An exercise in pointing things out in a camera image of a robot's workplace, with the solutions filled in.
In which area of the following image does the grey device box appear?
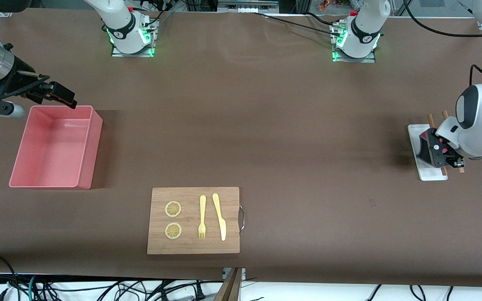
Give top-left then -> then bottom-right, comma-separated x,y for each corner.
217,0 -> 280,13

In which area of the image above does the white rectangular tray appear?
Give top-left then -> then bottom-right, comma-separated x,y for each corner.
408,124 -> 449,181

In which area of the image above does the small metal bracket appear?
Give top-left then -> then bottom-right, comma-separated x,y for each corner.
223,268 -> 246,281

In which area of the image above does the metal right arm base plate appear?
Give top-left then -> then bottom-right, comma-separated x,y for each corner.
111,21 -> 159,58

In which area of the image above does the yellow plastic knife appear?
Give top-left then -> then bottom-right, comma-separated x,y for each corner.
212,193 -> 227,242

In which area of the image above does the brown wooden plank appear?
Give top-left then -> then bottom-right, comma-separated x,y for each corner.
213,268 -> 242,301

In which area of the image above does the wooden cutting board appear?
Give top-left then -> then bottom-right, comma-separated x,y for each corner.
147,187 -> 241,255

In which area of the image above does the pink plastic bin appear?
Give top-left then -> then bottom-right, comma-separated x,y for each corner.
9,105 -> 103,190

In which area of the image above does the black cable on table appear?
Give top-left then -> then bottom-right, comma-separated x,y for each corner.
251,12 -> 344,37

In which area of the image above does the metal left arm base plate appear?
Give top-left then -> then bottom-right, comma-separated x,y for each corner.
332,23 -> 377,64

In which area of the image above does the yellow plastic fork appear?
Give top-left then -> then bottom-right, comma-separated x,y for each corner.
198,195 -> 207,240

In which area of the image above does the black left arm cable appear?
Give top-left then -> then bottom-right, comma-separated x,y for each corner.
403,0 -> 482,87

